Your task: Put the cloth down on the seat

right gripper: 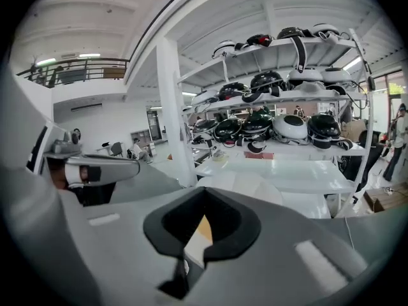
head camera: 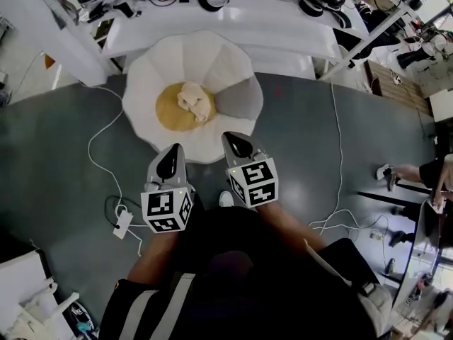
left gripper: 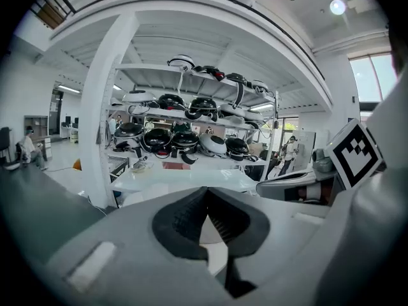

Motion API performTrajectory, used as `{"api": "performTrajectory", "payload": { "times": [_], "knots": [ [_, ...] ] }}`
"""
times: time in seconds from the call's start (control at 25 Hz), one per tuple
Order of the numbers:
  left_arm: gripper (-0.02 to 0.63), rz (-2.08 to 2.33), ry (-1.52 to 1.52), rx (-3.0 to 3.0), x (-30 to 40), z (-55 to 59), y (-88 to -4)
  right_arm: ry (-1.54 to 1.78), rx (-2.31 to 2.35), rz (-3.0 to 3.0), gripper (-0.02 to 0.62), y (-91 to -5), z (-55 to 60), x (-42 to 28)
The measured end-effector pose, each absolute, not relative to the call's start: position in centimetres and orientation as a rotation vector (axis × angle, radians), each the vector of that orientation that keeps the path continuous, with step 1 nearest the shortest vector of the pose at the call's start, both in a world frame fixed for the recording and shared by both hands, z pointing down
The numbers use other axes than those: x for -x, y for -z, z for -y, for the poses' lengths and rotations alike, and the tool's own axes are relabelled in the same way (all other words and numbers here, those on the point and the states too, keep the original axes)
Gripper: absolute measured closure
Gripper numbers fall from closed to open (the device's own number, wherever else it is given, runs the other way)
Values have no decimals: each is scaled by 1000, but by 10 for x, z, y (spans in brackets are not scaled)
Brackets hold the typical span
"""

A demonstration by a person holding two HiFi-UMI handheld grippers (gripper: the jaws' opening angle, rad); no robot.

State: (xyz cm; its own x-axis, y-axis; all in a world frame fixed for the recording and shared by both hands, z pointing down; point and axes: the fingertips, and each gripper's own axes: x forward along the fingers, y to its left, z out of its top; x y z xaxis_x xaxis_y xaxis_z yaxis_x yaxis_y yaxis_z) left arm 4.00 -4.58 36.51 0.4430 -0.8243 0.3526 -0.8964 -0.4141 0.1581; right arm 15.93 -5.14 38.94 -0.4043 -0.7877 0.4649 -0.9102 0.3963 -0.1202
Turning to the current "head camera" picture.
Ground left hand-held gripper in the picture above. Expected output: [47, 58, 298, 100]
[140, 142, 195, 234]

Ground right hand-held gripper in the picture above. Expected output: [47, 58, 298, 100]
[221, 130, 280, 209]

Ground cream yellow cloth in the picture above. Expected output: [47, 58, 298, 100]
[176, 81, 213, 123]

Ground white flower-shaped cushion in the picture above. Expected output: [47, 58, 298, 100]
[122, 30, 265, 164]

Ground person's left forearm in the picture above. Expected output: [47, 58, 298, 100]
[126, 230, 180, 285]

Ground person's right forearm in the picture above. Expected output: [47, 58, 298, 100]
[256, 200, 328, 253]

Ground white power strip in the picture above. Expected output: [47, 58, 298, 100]
[112, 210, 134, 240]

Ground person's black shirt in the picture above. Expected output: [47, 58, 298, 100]
[98, 193, 394, 340]

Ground large white table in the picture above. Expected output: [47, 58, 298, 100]
[101, 0, 371, 70]

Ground wooden pallet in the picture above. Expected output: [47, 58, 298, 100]
[364, 60, 435, 116]

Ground white pillar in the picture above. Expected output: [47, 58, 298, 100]
[30, 0, 109, 87]

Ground black cable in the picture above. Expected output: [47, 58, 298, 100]
[104, 195, 123, 226]

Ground long white cable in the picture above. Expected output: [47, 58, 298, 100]
[307, 82, 390, 272]
[87, 83, 125, 212]

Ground beige shoulder strap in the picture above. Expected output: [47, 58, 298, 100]
[304, 238, 353, 286]

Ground black frame desk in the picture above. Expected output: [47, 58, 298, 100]
[357, 189, 453, 307]

